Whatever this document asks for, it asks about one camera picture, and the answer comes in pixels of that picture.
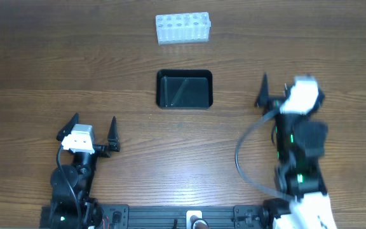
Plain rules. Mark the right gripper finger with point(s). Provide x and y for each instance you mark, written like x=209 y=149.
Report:
x=263 y=93

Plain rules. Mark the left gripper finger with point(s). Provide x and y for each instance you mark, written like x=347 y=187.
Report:
x=113 y=136
x=67 y=128

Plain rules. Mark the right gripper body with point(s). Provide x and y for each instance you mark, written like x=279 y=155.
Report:
x=274 y=103

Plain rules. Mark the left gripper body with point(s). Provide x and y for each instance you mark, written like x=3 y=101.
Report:
x=102 y=150

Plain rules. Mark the clear test tube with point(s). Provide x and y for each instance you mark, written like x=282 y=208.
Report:
x=180 y=92
x=164 y=92

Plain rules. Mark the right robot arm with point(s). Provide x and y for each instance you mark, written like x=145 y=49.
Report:
x=300 y=152

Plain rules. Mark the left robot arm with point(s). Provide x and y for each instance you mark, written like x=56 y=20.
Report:
x=75 y=178

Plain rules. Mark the black tray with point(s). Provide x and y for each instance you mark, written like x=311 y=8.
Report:
x=199 y=92

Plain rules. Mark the white test tube rack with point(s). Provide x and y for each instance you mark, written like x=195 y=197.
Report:
x=183 y=33

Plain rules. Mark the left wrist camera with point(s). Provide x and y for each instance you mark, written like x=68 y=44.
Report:
x=79 y=140

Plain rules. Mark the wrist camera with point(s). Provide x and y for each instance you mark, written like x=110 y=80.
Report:
x=300 y=95
x=79 y=140

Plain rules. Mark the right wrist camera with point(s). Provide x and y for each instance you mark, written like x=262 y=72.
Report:
x=300 y=95

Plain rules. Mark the mounting rail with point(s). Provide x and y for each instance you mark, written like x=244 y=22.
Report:
x=157 y=217

